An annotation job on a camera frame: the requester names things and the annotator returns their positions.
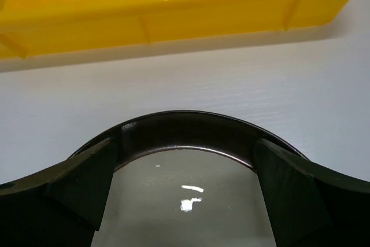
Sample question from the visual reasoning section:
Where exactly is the dark rimmed grey plate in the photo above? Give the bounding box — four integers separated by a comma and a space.
80, 110, 298, 246

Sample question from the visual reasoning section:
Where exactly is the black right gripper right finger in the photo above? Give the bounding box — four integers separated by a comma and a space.
254, 139, 369, 246

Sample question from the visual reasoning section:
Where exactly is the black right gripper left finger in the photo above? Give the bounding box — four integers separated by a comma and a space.
1, 139, 117, 246

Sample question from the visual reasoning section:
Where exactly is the yellow plastic bin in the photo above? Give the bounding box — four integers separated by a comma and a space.
1, 0, 349, 58

